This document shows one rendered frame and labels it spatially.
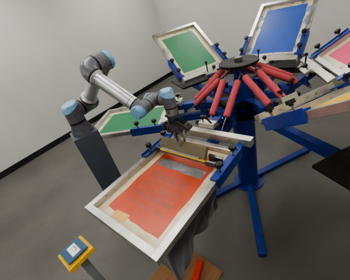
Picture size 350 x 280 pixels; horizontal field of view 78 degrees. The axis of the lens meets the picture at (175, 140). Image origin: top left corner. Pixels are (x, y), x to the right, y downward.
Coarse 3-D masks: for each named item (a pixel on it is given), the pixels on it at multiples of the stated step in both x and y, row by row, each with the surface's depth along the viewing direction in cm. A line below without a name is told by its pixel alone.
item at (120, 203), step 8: (160, 160) 149; (176, 160) 144; (184, 160) 142; (152, 168) 143; (160, 168) 141; (144, 176) 138; (136, 184) 133; (128, 192) 129; (120, 200) 126; (112, 208) 122; (120, 208) 120; (128, 208) 119; (136, 208) 117
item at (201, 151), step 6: (162, 138) 144; (168, 138) 141; (162, 144) 144; (168, 144) 141; (174, 144) 137; (186, 144) 132; (192, 144) 129; (174, 150) 137; (180, 150) 134; (186, 150) 132; (192, 150) 129; (198, 150) 126; (204, 150) 123; (198, 156) 126; (204, 156) 123
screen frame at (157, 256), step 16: (208, 144) 144; (144, 160) 147; (128, 176) 139; (112, 192) 132; (208, 192) 110; (96, 208) 120; (192, 208) 104; (112, 224) 107; (176, 224) 98; (128, 240) 98; (176, 240) 95; (160, 256) 88
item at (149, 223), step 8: (208, 160) 136; (200, 168) 131; (208, 168) 130; (176, 176) 131; (184, 176) 129; (192, 176) 127; (192, 184) 122; (200, 184) 120; (184, 192) 118; (192, 192) 117; (184, 200) 114; (176, 208) 111; (136, 216) 113; (144, 216) 111; (152, 216) 110; (168, 216) 108; (144, 224) 107; (152, 224) 106; (160, 224) 105; (168, 224) 104; (152, 232) 102; (160, 232) 101
